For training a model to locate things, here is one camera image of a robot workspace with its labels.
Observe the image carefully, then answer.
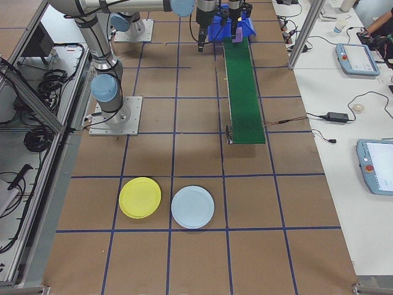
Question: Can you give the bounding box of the person forearm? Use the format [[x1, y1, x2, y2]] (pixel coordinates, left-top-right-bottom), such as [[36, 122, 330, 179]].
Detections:
[[367, 4, 393, 34]]

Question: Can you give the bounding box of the light blue plate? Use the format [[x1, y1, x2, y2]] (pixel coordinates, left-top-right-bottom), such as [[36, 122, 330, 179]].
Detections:
[[171, 185, 215, 230]]

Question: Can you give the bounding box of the yellow plate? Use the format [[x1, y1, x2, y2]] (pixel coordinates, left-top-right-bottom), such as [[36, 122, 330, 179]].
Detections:
[[119, 176, 162, 219]]

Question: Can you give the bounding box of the blue plastic storage bin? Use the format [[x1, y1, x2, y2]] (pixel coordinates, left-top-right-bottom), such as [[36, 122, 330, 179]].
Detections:
[[208, 11, 257, 43]]

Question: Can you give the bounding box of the green conveyor belt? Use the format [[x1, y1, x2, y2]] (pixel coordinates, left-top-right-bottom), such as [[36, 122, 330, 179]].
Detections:
[[222, 35, 267, 145]]

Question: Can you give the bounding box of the white desk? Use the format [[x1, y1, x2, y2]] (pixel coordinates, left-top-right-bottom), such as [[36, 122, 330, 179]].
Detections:
[[291, 68, 393, 277], [271, 0, 393, 71]]

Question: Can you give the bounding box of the white keyboard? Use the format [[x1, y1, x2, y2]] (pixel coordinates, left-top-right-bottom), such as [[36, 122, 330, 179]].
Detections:
[[319, 2, 338, 22]]

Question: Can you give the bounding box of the light blue teach pendant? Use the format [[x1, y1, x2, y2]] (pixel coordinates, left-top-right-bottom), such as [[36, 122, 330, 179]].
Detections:
[[356, 138, 393, 196], [335, 42, 381, 76]]

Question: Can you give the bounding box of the black power adapter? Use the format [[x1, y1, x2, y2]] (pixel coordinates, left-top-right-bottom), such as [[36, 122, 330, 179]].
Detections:
[[325, 112, 350, 122]]

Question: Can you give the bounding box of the white paper sheet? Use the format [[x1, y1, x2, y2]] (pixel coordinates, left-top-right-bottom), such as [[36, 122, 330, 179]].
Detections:
[[0, 178, 22, 216]]

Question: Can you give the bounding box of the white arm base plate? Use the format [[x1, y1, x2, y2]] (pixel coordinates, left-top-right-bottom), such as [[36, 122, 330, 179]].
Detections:
[[88, 96, 144, 136], [114, 18, 154, 43]]

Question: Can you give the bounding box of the aluminium extrusion post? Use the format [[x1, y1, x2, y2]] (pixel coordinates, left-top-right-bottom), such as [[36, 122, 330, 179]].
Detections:
[[287, 0, 326, 70]]

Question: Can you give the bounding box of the red and black wire pair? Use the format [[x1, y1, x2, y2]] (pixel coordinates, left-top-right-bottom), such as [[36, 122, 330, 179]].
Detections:
[[263, 117, 309, 126]]

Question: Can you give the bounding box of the black barrel plug cable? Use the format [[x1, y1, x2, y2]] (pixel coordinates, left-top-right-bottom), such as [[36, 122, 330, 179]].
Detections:
[[311, 128, 337, 144]]

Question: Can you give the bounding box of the black cable coil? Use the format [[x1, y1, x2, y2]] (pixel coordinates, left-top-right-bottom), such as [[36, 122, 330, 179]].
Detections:
[[38, 69, 76, 99], [24, 127, 53, 153]]

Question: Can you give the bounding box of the black box inside frame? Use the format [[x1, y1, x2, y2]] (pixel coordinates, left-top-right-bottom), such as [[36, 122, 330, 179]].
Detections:
[[20, 22, 56, 59]]

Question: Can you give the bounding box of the V-shaped metal bar frame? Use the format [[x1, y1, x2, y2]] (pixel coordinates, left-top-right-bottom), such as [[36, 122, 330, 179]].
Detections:
[[0, 0, 93, 288]]

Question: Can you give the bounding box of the black handle tool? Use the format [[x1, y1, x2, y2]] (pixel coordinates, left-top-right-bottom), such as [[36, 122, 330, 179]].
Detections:
[[7, 164, 33, 190]]

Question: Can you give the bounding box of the aluminium corner bracket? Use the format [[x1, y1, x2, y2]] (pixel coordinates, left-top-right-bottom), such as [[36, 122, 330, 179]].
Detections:
[[352, 276, 393, 295]]

